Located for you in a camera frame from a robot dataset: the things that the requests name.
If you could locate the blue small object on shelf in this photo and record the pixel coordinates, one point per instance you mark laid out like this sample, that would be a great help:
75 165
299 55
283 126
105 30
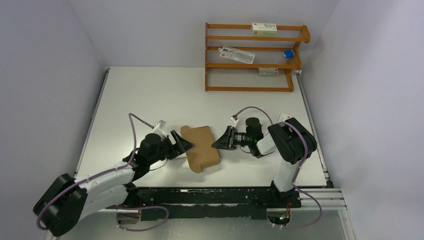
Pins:
289 53

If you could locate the clear plastic packet on shelf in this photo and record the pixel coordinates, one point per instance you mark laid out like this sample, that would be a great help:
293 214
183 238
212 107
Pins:
237 55

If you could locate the brown cardboard box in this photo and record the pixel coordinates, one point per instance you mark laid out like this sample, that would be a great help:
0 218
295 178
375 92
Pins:
202 155

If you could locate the orange wooden shelf rack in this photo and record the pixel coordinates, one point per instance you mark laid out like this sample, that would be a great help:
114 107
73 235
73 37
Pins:
222 74

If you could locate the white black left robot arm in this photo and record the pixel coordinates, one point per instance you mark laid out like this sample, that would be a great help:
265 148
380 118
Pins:
70 199

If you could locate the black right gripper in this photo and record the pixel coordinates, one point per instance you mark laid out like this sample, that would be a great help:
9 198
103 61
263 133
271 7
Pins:
227 140

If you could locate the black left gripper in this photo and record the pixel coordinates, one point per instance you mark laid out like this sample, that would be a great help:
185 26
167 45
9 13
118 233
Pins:
181 145

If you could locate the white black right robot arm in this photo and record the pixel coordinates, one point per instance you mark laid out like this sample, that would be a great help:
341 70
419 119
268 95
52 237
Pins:
294 143

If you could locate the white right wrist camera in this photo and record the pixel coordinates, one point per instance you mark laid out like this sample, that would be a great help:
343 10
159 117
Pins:
234 118

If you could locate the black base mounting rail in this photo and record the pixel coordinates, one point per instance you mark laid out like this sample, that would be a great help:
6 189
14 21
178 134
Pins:
212 202

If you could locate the white green box top shelf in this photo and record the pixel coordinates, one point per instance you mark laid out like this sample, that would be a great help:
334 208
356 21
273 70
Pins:
264 29

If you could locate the white flat box bottom shelf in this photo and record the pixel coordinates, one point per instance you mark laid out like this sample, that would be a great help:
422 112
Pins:
268 72

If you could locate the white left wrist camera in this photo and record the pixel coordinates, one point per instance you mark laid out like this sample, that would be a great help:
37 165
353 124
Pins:
159 129

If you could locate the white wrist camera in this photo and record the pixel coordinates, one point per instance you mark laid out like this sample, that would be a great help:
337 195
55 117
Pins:
159 129
234 118

